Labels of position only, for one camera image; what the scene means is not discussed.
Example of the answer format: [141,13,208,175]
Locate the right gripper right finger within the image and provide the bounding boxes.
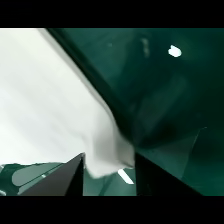
[134,152,203,197]

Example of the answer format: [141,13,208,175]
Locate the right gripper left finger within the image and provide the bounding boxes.
[19,152,86,197]

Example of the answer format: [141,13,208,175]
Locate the white garment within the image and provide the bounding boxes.
[0,27,136,180]

